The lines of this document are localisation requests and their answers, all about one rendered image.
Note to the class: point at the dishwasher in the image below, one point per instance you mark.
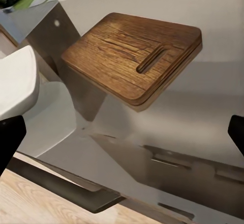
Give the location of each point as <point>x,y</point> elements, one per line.
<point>82,193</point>

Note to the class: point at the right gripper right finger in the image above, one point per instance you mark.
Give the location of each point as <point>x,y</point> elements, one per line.
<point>236,131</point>

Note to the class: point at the fixed window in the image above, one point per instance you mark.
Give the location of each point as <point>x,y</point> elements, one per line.
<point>19,17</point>

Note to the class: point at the bowl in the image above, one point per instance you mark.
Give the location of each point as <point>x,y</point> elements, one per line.
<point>19,83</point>

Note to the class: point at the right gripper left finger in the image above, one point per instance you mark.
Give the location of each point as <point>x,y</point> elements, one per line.
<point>12,133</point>

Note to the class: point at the cutting board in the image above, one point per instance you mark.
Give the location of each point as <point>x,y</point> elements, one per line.
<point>118,48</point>

